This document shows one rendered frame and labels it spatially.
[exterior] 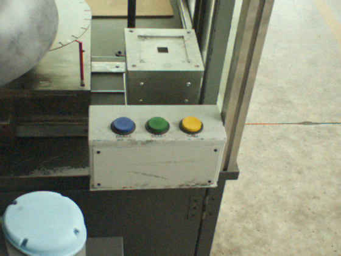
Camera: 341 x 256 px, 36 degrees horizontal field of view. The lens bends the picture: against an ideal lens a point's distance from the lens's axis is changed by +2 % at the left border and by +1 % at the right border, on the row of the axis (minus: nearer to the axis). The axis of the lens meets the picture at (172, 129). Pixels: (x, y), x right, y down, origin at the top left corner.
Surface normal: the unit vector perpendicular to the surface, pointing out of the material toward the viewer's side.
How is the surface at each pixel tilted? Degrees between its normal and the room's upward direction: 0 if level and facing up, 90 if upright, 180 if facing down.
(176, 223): 90
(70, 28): 0
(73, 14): 0
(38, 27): 78
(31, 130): 0
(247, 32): 90
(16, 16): 63
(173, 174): 90
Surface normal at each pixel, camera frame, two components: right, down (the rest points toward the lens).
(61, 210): 0.20, -0.76
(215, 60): 0.11, 0.67
